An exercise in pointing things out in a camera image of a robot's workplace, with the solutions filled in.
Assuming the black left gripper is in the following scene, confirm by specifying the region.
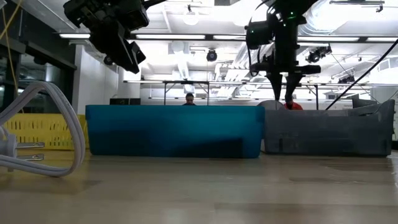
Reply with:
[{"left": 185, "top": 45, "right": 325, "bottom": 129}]
[{"left": 63, "top": 0, "right": 150, "bottom": 75}]

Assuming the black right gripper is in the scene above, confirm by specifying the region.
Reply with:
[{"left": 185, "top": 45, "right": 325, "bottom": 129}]
[{"left": 250, "top": 34, "right": 321, "bottom": 103}]

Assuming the person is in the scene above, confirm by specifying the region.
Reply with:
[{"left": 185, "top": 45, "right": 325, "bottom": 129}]
[
  {"left": 182, "top": 91, "right": 200, "bottom": 106},
  {"left": 283, "top": 98, "right": 304, "bottom": 111}
]

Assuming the black background table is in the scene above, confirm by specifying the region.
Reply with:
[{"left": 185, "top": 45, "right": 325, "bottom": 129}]
[
  {"left": 303, "top": 83, "right": 320, "bottom": 110},
  {"left": 162, "top": 80, "right": 211, "bottom": 106}
]

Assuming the ceiling strip light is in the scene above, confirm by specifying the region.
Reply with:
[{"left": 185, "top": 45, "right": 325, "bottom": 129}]
[
  {"left": 297, "top": 36, "right": 360, "bottom": 42},
  {"left": 136, "top": 34, "right": 206, "bottom": 40},
  {"left": 213, "top": 34, "right": 247, "bottom": 40},
  {"left": 58, "top": 33, "right": 91, "bottom": 40},
  {"left": 365, "top": 37, "right": 398, "bottom": 43}
]

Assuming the black flat box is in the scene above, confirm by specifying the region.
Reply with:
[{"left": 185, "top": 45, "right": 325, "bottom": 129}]
[{"left": 109, "top": 98, "right": 141, "bottom": 106}]

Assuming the dark grey plastic bin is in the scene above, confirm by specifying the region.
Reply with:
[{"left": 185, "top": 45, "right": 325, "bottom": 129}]
[{"left": 259, "top": 99, "right": 396, "bottom": 157}]

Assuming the grey chair back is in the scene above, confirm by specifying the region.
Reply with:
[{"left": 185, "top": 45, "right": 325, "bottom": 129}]
[{"left": 351, "top": 98, "right": 379, "bottom": 110}]

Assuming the teal plastic bin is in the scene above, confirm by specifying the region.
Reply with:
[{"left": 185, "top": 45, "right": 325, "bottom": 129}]
[{"left": 85, "top": 105, "right": 266, "bottom": 159}]

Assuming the yellow plastic basket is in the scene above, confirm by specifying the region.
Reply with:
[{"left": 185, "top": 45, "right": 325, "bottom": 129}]
[{"left": 2, "top": 113, "right": 90, "bottom": 151}]

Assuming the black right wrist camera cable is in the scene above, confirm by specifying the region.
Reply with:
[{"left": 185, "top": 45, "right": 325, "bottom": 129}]
[{"left": 247, "top": 46, "right": 268, "bottom": 78}]

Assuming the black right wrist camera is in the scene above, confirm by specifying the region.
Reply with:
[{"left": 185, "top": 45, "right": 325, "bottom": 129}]
[{"left": 244, "top": 21, "right": 275, "bottom": 50}]

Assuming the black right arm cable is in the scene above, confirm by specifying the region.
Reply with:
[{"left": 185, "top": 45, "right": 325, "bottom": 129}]
[{"left": 325, "top": 37, "right": 398, "bottom": 111}]

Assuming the white lamp power cable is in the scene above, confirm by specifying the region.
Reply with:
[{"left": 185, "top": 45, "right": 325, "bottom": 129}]
[{"left": 0, "top": 80, "right": 86, "bottom": 177}]

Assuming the yellow hanging cable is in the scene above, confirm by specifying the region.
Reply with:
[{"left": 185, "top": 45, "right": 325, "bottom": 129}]
[{"left": 0, "top": 0, "right": 24, "bottom": 114}]

